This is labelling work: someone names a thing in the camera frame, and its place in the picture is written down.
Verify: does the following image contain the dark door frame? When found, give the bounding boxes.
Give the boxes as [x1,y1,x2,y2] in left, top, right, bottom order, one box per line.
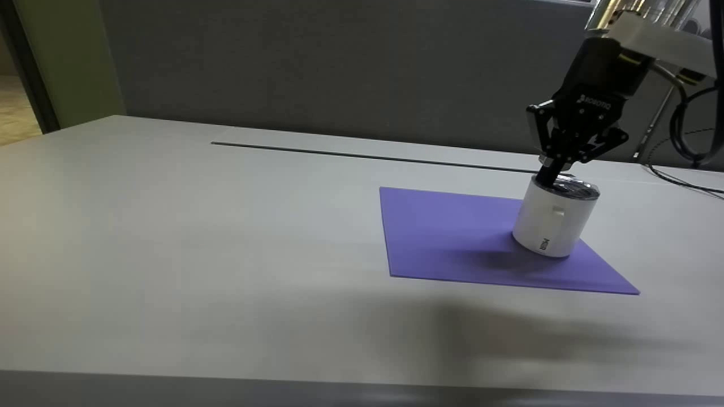
[0,0,60,135]

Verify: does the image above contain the purple rectangular mat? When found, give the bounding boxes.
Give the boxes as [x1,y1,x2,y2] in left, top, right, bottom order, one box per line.
[377,185,641,296]

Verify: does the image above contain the thin black table cable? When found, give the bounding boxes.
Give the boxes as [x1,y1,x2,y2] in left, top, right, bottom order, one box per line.
[644,163,724,199]

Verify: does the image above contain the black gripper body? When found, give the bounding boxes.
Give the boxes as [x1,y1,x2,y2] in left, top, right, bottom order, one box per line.
[561,36,654,119]

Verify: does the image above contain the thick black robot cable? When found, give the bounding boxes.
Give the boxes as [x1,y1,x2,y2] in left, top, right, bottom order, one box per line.
[666,79,724,165]

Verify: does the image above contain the white cup with steel lid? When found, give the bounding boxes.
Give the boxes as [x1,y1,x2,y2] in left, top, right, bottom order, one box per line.
[510,173,601,260]

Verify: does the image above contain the grey partition panel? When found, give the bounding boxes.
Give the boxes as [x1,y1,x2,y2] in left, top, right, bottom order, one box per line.
[98,0,724,169]

